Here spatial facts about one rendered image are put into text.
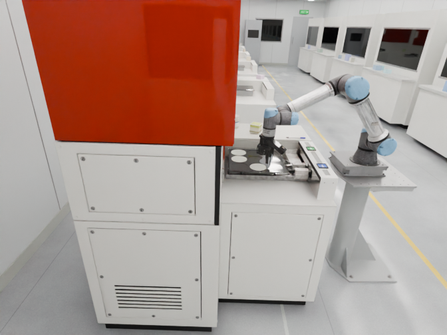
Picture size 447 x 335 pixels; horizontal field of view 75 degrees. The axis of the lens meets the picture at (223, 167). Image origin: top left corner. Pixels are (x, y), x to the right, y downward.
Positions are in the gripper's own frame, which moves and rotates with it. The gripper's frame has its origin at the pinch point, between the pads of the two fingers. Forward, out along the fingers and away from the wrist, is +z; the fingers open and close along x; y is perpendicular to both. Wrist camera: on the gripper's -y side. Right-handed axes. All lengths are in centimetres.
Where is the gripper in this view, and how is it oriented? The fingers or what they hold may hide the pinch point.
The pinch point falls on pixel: (268, 167)
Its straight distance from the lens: 177.4
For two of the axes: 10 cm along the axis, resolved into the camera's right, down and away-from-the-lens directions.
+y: -8.6, -2.5, 4.5
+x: -5.1, 3.6, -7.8
